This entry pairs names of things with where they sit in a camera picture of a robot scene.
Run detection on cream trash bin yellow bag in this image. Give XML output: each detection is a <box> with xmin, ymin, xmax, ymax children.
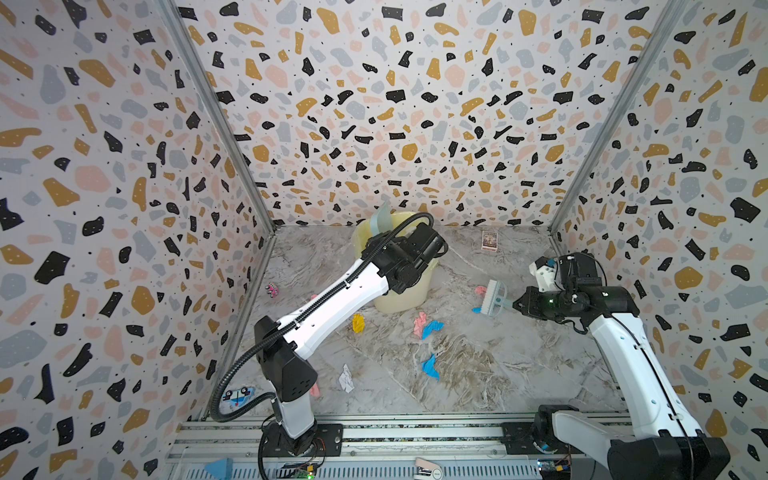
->
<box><xmin>352</xmin><ymin>211</ymin><xmax>441</xmax><ymax>314</ymax></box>

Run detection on teal hand brush white bristles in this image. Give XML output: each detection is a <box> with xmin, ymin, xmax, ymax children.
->
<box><xmin>480</xmin><ymin>280</ymin><xmax>514</xmax><ymax>316</ymax></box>

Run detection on teal plastic dustpan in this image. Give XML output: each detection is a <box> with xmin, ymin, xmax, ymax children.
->
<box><xmin>369</xmin><ymin>201</ymin><xmax>393</xmax><ymax>237</ymax></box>

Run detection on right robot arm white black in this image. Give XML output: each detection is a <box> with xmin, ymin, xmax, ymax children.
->
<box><xmin>512</xmin><ymin>252</ymin><xmax>730</xmax><ymax>479</ymax></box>

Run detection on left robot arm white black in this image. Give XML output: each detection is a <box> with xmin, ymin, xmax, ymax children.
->
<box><xmin>254</xmin><ymin>213</ymin><xmax>448</xmax><ymax>455</ymax></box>

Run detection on pink paper scrap centre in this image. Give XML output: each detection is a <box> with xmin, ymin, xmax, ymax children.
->
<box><xmin>413</xmin><ymin>312</ymin><xmax>428</xmax><ymax>339</ymax></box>

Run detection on yellow paper scrap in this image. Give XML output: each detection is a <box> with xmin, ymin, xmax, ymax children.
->
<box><xmin>352</xmin><ymin>313</ymin><xmax>365</xmax><ymax>334</ymax></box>

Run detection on blue paper scrap centre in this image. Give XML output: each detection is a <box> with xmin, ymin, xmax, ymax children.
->
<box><xmin>422</xmin><ymin>321</ymin><xmax>444</xmax><ymax>340</ymax></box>

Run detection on small card box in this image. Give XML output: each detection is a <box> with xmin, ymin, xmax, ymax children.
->
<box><xmin>481</xmin><ymin>230</ymin><xmax>499</xmax><ymax>252</ymax></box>

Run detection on blue paper scrap lower left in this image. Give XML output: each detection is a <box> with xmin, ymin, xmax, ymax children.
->
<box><xmin>421</xmin><ymin>354</ymin><xmax>440</xmax><ymax>380</ymax></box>

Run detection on white paper scrap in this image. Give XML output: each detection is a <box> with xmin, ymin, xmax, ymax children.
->
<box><xmin>339</xmin><ymin>364</ymin><xmax>355</xmax><ymax>393</ymax></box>

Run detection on blue toy car sticker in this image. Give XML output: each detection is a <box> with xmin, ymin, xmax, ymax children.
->
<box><xmin>219</xmin><ymin>386</ymin><xmax>255</xmax><ymax>415</ymax></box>

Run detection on blue triangular object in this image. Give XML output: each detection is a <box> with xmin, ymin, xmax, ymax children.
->
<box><xmin>204</xmin><ymin>458</ymin><xmax>234</xmax><ymax>480</ymax></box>

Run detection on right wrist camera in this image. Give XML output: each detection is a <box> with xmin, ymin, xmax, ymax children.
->
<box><xmin>529</xmin><ymin>257</ymin><xmax>563</xmax><ymax>293</ymax></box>

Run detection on black corrugated cable conduit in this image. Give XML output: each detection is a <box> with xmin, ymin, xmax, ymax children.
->
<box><xmin>208</xmin><ymin>212</ymin><xmax>434</xmax><ymax>424</ymax></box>

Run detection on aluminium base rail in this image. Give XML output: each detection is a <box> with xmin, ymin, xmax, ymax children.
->
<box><xmin>164</xmin><ymin>411</ymin><xmax>679</xmax><ymax>480</ymax></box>

